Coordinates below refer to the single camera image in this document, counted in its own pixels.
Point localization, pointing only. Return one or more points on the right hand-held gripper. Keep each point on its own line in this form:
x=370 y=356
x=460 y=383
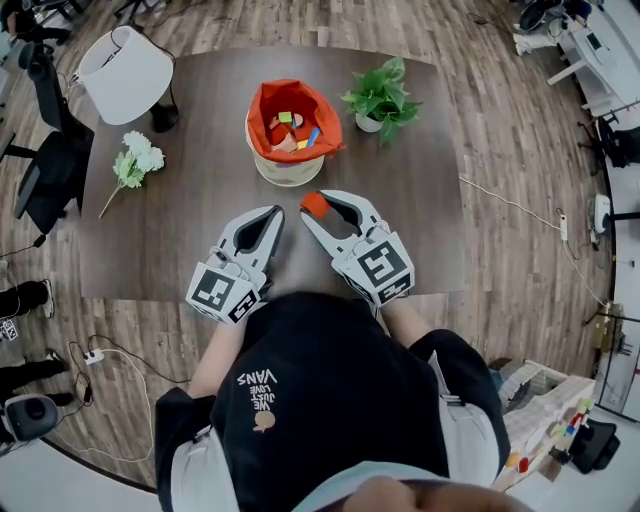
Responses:
x=382 y=267

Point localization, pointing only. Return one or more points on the black office chair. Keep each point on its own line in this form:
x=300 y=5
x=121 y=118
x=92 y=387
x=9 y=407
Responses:
x=620 y=142
x=55 y=175

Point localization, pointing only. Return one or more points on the black bag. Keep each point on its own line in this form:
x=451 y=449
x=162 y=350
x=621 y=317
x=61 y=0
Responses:
x=595 y=447

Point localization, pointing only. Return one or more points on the white desk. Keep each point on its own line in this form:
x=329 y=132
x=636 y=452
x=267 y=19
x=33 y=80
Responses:
x=600 y=60

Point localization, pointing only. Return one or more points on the white artificial flower bouquet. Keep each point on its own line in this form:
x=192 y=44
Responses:
x=140 y=155

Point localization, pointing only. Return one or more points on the potted green plant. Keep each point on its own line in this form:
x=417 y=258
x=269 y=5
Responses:
x=385 y=100

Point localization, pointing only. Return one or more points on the slim white power strip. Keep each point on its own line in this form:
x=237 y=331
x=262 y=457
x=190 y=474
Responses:
x=563 y=227

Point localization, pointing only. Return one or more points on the person's right forearm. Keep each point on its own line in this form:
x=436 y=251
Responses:
x=410 y=320

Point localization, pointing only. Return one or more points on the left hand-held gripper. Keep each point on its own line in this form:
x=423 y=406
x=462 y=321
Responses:
x=217 y=292

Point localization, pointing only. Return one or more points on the white shade table lamp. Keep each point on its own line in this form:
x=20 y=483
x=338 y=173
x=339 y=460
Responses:
x=125 y=75

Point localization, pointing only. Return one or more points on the white round device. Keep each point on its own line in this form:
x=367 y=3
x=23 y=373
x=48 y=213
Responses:
x=600 y=212

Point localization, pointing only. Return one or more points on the wooden toy board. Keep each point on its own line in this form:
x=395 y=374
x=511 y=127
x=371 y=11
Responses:
x=540 y=415

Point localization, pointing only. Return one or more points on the red wooden block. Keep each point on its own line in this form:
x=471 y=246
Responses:
x=314 y=202

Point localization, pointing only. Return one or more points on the beige fabric basket red lining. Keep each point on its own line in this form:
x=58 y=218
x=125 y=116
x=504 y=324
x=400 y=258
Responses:
x=287 y=175

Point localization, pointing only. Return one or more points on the person's black t-shirt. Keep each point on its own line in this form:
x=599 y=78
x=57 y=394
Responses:
x=325 y=385

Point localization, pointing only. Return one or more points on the person's face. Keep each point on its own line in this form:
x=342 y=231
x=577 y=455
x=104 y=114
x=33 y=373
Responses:
x=425 y=500

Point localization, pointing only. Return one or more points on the person's left forearm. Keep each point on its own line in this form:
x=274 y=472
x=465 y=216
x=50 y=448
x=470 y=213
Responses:
x=217 y=357

